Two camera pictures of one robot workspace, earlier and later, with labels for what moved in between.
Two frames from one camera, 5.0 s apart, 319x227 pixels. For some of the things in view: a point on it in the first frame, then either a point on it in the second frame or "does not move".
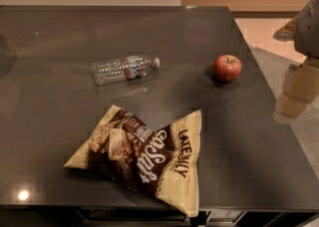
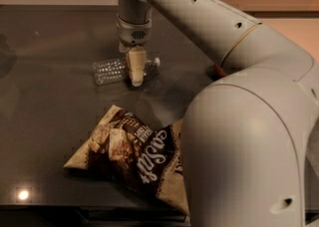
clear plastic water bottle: x=122 y=69 does not move
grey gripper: x=308 y=37 → x=134 y=34
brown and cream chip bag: x=163 y=163 does not move
